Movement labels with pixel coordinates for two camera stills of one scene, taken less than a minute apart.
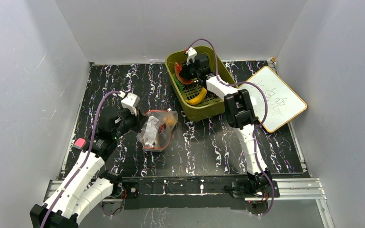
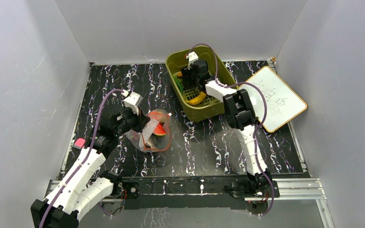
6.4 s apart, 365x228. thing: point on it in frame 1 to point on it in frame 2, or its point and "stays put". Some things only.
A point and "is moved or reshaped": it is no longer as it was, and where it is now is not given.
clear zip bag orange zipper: x=156 y=133 is moved or reshaped
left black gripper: x=139 y=120 stays put
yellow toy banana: x=198 y=99 stays put
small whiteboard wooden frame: x=284 y=104 stays put
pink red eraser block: x=80 y=143 stays put
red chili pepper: x=177 y=69 to x=159 y=129
